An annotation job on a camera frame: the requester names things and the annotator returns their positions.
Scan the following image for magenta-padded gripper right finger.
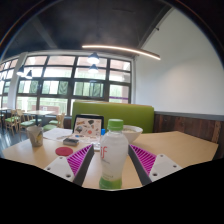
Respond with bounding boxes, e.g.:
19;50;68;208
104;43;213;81
127;143;184;187

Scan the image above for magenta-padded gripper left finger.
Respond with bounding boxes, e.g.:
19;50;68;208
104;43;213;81
43;143;96;187

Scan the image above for clear green-capped drink bottle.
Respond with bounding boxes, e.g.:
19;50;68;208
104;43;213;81
98;118;130;191

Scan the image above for flat round red coaster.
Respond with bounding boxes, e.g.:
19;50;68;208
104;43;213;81
54;146;74;157

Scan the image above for small dark flat box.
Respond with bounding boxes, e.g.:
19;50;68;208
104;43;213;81
62;137;80;147

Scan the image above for white ceramic bowl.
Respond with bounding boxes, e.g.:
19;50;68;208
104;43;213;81
121;124;144;144

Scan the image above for white printed paper sheets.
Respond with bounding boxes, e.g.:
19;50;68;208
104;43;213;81
42;127;74;142

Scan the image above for black sticker-covered laptop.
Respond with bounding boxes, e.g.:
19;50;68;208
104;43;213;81
71;114;105;141

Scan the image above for white paper cup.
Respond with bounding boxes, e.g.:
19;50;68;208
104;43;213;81
26;125;45;148

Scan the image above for green upholstered booth bench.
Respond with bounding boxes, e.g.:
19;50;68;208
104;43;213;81
71;100;155;134

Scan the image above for light wooden dining table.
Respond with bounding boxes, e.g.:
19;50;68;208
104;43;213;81
23;109;56;127

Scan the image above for group of wooden green-seated chairs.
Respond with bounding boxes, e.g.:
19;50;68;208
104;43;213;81
0;109;67;138

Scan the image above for group of pendant ceiling lamps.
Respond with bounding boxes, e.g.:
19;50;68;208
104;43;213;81
15;51;101;80

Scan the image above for long curved linear light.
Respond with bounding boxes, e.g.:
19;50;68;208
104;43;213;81
81;44;161;61

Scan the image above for large black-framed window wall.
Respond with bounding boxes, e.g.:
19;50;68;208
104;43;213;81
0;54;133;116

